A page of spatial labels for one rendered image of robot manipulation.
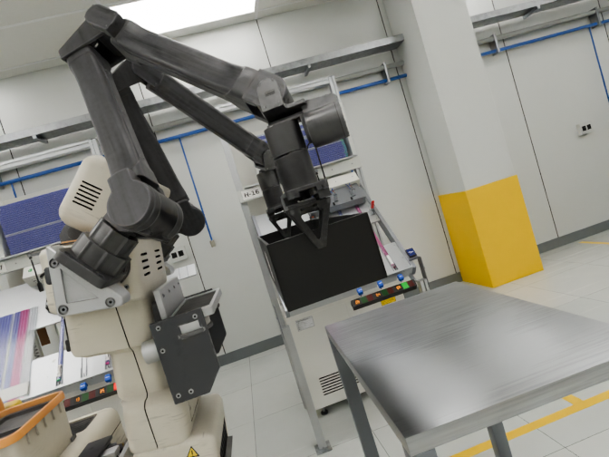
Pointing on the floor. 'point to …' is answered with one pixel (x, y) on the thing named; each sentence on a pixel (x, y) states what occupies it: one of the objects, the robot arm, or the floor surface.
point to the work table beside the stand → (462, 364)
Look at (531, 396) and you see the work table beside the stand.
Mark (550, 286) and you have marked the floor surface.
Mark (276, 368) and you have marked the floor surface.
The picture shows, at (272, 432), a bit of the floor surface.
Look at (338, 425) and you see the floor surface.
